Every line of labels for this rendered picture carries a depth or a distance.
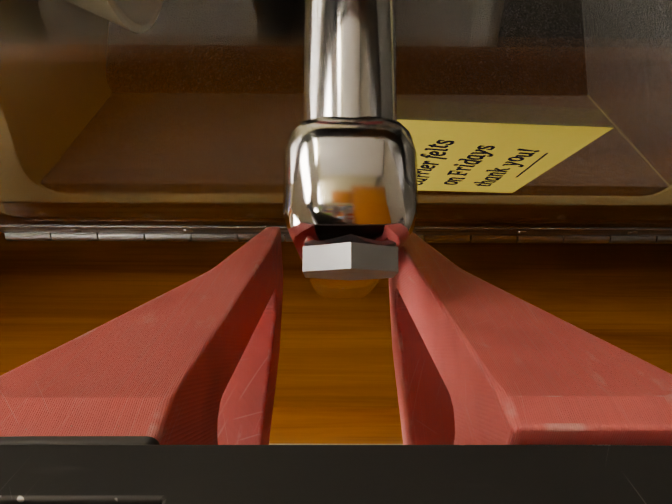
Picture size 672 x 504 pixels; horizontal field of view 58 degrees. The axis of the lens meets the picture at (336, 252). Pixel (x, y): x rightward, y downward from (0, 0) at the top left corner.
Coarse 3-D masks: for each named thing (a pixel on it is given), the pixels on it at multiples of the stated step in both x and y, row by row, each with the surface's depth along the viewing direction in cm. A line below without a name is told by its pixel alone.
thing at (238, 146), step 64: (0, 0) 11; (64, 0) 11; (128, 0) 11; (192, 0) 11; (256, 0) 11; (448, 0) 11; (512, 0) 11; (576, 0) 11; (640, 0) 11; (0, 64) 13; (64, 64) 13; (128, 64) 13; (192, 64) 13; (256, 64) 13; (448, 64) 13; (512, 64) 13; (576, 64) 13; (640, 64) 13; (0, 128) 18; (64, 128) 17; (128, 128) 17; (192, 128) 17; (256, 128) 17; (640, 128) 17; (0, 192) 25; (64, 192) 25; (128, 192) 25; (192, 192) 25; (256, 192) 25; (448, 192) 25; (576, 192) 25; (640, 192) 25
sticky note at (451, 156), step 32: (416, 128) 17; (448, 128) 17; (480, 128) 17; (512, 128) 17; (544, 128) 17; (576, 128) 17; (608, 128) 17; (448, 160) 20; (480, 160) 20; (512, 160) 20; (544, 160) 20; (512, 192) 25
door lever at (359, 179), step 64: (320, 0) 7; (384, 0) 8; (320, 64) 7; (384, 64) 7; (320, 128) 7; (384, 128) 7; (320, 192) 7; (384, 192) 7; (320, 256) 7; (384, 256) 7
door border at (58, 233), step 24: (72, 240) 34; (96, 240) 34; (168, 240) 34; (240, 240) 34; (432, 240) 34; (456, 240) 34; (528, 240) 34; (552, 240) 34; (624, 240) 34; (648, 240) 34
